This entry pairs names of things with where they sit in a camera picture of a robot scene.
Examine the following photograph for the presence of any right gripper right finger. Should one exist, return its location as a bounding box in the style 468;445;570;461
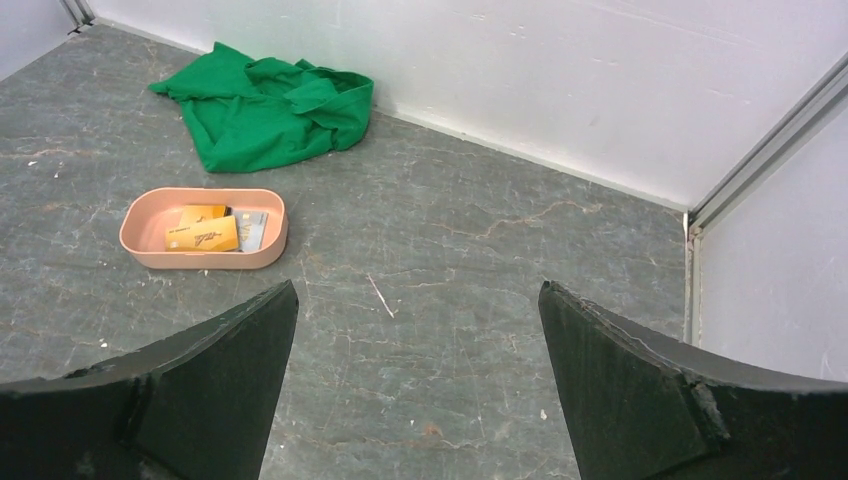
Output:
538;281;847;479

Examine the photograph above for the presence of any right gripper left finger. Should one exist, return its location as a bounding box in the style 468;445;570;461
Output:
1;281;299;479

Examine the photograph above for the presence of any pink oval tray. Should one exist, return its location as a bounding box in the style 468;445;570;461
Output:
119;187;288;270

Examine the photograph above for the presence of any gold card in tray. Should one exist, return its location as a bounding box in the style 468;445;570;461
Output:
178;204;231;227
164;216;239;252

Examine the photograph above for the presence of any silver card in tray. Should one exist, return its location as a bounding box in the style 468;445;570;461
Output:
232;209;268;253

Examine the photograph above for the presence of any green cloth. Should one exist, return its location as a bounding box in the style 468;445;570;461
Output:
149;42;375;173

